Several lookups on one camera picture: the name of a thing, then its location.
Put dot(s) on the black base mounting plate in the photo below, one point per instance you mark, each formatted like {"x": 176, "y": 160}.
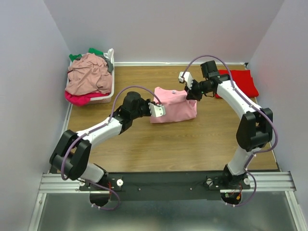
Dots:
{"x": 167, "y": 186}

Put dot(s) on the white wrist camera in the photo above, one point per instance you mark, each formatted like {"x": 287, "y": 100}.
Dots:
{"x": 186, "y": 78}
{"x": 157, "y": 110}

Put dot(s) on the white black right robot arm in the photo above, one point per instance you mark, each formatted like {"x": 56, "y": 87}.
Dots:
{"x": 254, "y": 130}

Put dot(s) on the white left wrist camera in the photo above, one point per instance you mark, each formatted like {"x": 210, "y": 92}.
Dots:
{"x": 157, "y": 110}

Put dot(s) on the magenta t shirt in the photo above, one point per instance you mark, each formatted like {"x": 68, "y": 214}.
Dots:
{"x": 81, "y": 100}

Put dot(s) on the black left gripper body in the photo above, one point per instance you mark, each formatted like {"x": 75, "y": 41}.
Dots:
{"x": 145, "y": 108}

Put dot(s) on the dusty pink t shirt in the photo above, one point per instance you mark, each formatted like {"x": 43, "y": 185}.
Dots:
{"x": 87, "y": 75}

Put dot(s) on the green t shirt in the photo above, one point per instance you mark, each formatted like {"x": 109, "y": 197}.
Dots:
{"x": 90, "y": 50}

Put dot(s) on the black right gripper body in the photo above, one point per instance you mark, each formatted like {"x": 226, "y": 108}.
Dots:
{"x": 201, "y": 86}

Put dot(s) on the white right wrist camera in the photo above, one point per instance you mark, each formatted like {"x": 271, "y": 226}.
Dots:
{"x": 186, "y": 78}

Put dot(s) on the grey t shirt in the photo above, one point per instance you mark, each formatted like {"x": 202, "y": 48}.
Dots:
{"x": 109, "y": 64}

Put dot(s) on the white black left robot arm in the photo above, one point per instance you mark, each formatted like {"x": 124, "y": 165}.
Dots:
{"x": 72, "y": 152}

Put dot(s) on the light pink t shirt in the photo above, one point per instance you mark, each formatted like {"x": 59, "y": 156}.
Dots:
{"x": 177, "y": 107}

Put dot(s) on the folded red t shirt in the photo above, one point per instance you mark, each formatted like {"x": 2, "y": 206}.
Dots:
{"x": 244, "y": 82}

